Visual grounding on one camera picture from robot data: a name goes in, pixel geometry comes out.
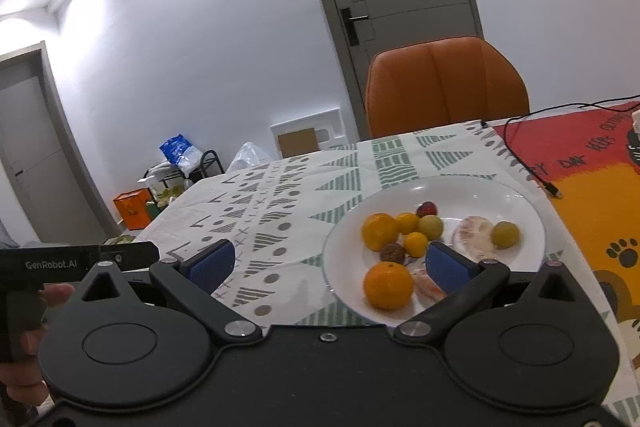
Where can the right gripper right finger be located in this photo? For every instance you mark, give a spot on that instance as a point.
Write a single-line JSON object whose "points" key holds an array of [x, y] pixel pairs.
{"points": [[469, 286]]}

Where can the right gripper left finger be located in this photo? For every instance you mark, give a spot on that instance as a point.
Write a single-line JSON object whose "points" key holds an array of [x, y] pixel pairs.
{"points": [[188, 287]]}

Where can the peeled pomelo segment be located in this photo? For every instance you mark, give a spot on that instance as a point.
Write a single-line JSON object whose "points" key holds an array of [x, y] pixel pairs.
{"points": [[472, 239], [426, 286]]}

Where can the green yellow small citrus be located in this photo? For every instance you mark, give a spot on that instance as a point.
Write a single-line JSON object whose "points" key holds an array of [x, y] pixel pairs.
{"points": [[505, 235]]}

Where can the small yellow kumquat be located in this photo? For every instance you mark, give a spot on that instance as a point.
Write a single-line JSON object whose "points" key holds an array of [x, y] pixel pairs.
{"points": [[416, 243]]}

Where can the yellow green small fruit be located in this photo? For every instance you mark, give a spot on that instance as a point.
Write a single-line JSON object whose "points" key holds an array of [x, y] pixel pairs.
{"points": [[431, 226]]}

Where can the large orange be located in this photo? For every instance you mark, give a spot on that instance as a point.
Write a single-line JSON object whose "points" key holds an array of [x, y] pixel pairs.
{"points": [[388, 286]]}

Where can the brown walnut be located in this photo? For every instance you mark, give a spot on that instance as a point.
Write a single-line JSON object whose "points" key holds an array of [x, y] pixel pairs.
{"points": [[393, 252]]}

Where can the small red fruit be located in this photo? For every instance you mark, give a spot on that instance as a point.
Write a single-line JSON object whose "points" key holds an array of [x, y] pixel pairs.
{"points": [[427, 209]]}

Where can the small orange kumquat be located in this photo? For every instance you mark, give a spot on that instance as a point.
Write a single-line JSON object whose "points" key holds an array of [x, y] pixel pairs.
{"points": [[407, 222]]}

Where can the medium orange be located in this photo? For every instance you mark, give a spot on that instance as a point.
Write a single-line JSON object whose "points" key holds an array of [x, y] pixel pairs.
{"points": [[378, 230]]}

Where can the left hand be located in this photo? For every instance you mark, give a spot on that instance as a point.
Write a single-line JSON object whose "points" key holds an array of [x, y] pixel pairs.
{"points": [[23, 379]]}

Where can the grey side door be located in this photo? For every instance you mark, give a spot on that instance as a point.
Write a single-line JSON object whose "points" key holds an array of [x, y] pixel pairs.
{"points": [[47, 194]]}

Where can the orange box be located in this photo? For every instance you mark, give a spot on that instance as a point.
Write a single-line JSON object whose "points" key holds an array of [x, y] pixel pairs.
{"points": [[131, 207]]}

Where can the black metal rack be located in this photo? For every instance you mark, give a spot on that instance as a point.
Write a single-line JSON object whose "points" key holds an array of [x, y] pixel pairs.
{"points": [[165, 181]]}

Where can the patterned white tablecloth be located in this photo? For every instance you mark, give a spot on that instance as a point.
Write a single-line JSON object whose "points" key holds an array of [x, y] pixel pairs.
{"points": [[278, 215]]}

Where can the white ceramic plate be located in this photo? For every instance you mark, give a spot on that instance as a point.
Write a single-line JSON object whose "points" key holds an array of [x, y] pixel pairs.
{"points": [[345, 259]]}

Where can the blue white plastic bag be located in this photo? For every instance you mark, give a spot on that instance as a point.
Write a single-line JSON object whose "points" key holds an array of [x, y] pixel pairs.
{"points": [[181, 153]]}

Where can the clear plastic bag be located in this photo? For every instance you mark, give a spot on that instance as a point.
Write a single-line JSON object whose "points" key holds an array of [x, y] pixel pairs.
{"points": [[249, 155]]}

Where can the red orange cartoon mat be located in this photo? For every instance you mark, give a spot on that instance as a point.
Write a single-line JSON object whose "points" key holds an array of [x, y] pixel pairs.
{"points": [[591, 155]]}

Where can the white foam packaging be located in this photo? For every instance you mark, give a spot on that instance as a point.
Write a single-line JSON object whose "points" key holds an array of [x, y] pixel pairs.
{"points": [[308, 134]]}

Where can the orange leather chair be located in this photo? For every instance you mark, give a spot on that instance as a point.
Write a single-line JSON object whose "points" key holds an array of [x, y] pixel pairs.
{"points": [[441, 82]]}

